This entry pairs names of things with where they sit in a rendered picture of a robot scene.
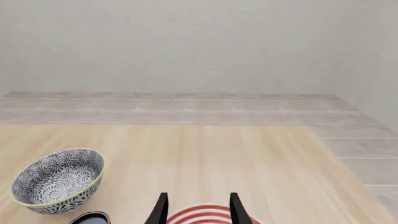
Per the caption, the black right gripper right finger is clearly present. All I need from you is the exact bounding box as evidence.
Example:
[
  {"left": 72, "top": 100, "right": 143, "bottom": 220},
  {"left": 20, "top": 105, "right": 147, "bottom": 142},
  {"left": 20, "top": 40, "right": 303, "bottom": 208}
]
[{"left": 229, "top": 192, "right": 258, "bottom": 224}]

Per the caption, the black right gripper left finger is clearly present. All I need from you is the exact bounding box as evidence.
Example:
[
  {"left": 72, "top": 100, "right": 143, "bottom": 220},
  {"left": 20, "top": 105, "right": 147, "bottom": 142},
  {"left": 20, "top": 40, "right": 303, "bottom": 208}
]
[{"left": 146, "top": 192, "right": 169, "bottom": 224}]

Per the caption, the white plate with red rings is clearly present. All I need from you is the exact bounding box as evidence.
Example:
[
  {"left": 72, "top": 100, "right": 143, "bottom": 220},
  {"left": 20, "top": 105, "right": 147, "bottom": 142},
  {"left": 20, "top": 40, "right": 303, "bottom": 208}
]
[{"left": 166, "top": 203, "right": 262, "bottom": 224}]

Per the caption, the small black bowl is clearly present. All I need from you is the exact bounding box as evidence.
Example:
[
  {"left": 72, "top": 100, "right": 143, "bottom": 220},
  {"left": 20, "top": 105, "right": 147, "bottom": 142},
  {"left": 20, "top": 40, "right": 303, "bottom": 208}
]
[{"left": 68, "top": 211, "right": 111, "bottom": 224}]

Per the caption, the black and white patterned bowl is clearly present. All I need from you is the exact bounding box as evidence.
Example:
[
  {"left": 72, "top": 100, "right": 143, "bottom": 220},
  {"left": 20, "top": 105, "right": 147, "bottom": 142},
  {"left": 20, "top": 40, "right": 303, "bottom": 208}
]
[{"left": 11, "top": 147, "right": 105, "bottom": 215}]

